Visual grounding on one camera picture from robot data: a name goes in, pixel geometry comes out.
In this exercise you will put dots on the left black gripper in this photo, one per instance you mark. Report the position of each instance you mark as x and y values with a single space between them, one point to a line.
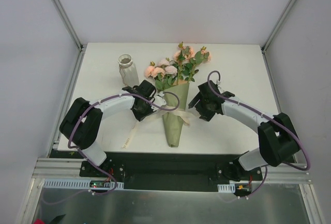
144 110

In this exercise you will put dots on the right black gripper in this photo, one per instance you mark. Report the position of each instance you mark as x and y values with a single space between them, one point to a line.
199 105

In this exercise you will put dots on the cream ribbon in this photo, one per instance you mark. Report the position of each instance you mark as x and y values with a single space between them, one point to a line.
149 135

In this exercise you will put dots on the green wrapping paper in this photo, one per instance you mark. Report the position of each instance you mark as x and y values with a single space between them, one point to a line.
173 121

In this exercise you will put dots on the pink flower bouquet green leaves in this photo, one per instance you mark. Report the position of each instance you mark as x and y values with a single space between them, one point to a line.
180 69

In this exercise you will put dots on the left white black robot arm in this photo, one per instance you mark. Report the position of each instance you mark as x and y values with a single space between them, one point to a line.
82 121

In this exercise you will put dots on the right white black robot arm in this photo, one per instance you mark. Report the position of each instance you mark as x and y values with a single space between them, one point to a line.
275 132

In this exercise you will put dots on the white ribbed ceramic vase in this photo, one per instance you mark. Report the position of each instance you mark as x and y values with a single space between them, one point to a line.
128 70

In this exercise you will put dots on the red black object bottom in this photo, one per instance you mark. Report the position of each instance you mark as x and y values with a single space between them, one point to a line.
56 220

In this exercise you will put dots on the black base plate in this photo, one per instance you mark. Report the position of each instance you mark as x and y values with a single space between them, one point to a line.
170 172

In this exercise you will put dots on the right white cable duct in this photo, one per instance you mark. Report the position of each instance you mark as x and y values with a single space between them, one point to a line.
226 188

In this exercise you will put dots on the white cable duct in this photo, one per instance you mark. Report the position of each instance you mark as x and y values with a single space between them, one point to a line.
82 184
226 188

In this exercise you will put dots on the aluminium front rail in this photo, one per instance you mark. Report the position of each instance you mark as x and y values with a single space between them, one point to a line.
57 168

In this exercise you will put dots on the left white cable duct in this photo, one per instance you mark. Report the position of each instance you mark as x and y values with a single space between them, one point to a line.
82 184

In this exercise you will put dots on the left aluminium frame post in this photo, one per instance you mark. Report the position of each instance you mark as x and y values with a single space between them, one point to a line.
67 24

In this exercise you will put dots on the aluminium frame post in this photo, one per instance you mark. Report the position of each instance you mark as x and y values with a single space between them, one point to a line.
277 27
67 24

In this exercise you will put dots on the right aluminium frame post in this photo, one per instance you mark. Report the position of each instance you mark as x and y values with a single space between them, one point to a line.
277 27

